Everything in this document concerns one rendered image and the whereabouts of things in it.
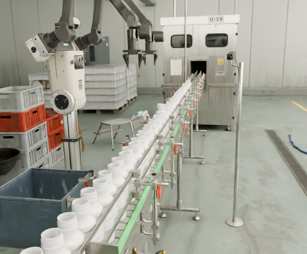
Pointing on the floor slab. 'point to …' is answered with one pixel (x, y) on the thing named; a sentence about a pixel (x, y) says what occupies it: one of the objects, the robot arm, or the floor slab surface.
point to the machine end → (204, 62)
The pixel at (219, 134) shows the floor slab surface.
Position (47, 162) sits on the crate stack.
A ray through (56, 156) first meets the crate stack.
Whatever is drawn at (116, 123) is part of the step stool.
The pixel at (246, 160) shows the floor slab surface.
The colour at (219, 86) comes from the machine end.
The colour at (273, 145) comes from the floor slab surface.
